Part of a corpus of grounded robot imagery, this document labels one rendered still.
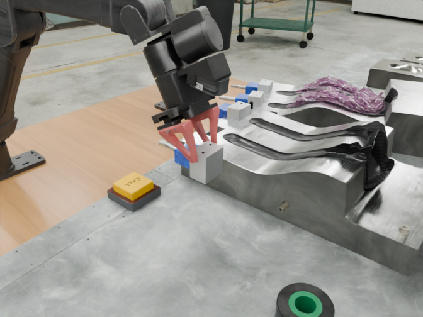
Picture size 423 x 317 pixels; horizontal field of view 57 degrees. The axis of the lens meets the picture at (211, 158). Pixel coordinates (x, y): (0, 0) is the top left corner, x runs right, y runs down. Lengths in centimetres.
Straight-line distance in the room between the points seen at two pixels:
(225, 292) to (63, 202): 41
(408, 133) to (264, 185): 45
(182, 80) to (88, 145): 51
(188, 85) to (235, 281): 32
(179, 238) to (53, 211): 27
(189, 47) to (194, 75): 4
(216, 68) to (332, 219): 34
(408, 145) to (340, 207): 42
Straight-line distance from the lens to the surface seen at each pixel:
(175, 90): 62
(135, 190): 80
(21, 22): 78
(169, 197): 83
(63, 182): 94
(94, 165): 98
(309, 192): 71
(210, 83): 59
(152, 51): 64
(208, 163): 65
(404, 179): 86
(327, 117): 106
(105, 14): 66
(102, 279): 68
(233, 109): 95
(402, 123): 106
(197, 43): 61
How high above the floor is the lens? 129
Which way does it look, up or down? 30 degrees down
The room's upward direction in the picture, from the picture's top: straight up
